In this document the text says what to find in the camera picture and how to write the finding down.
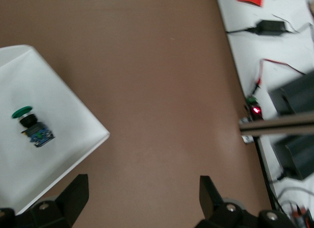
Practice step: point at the black equipment box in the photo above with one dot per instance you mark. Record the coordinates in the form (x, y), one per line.
(294, 95)
(296, 157)

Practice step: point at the black metal frame bar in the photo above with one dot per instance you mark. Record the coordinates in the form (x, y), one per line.
(267, 174)

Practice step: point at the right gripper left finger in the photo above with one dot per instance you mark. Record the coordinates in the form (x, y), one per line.
(71, 203)

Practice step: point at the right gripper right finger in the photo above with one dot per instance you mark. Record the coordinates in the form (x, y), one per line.
(211, 203)

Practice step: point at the black power adapter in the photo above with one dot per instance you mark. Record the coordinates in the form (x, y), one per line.
(272, 27)

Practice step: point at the green push button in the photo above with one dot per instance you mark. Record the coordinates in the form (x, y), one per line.
(34, 130)

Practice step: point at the white post bracket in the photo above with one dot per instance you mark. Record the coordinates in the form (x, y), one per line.
(246, 139)

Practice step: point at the white plastic drawer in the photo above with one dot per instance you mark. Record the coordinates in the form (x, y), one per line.
(36, 164)

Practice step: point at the circuit board with red display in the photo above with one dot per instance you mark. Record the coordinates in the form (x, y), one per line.
(255, 109)

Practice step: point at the aluminium camera post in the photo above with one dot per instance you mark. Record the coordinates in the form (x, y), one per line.
(277, 126)

